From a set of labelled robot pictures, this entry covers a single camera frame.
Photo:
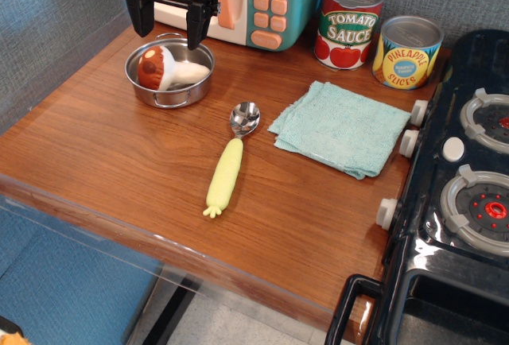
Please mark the black toy stove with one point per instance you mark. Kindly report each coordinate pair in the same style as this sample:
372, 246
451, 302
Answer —
445, 278

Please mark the silver metal pot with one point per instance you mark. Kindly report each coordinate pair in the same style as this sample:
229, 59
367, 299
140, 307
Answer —
179, 95

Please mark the orange plush toy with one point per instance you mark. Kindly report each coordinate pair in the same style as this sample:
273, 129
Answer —
11, 333

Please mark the teal toy microwave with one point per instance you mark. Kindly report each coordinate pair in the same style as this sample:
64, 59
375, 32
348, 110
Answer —
271, 25

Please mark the plush brown mushroom toy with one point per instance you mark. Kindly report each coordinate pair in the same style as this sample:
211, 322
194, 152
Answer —
158, 70

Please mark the pineapple slices can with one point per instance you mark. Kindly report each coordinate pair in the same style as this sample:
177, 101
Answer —
407, 50

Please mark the tomato sauce can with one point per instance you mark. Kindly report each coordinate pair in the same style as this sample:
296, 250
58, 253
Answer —
345, 32

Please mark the yellow handled metal spoon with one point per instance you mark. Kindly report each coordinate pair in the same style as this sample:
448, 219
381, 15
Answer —
244, 119

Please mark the folded teal cloth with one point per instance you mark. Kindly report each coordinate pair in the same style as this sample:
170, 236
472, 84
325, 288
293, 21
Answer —
341, 129

